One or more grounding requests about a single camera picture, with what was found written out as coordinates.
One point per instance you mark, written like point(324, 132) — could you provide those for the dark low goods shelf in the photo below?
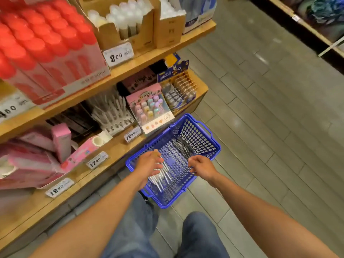
point(317, 24)

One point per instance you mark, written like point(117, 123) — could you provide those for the pastel eraser display box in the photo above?
point(149, 110)

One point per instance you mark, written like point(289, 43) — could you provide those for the pile of pink eraser packets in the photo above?
point(48, 153)

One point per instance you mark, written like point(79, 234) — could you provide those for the person's left forearm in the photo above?
point(86, 223)

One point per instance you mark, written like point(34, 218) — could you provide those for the person's right hand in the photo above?
point(204, 168)

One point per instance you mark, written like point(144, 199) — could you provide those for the wooden glue display stand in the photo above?
point(134, 64)

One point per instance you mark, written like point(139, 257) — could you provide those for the blue shopping basket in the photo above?
point(201, 134)

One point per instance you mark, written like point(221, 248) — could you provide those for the person's left hand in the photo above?
point(148, 168)

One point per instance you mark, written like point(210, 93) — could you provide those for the person's left leg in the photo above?
point(131, 233)

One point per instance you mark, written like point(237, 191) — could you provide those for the small white glue stick box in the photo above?
point(169, 24)

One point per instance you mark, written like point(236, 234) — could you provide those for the person's right forearm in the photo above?
point(274, 220)

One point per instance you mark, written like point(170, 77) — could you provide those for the tray of red-capped glue sticks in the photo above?
point(48, 51)

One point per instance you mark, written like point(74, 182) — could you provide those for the person's right leg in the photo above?
point(201, 239)

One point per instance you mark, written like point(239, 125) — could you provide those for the clear pen bundle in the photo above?
point(161, 180)
point(183, 147)

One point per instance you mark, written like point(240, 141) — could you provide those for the cardboard box of white glue sticks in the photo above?
point(123, 18)

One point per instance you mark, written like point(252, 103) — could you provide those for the person's leg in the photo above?
point(131, 233)
point(201, 239)

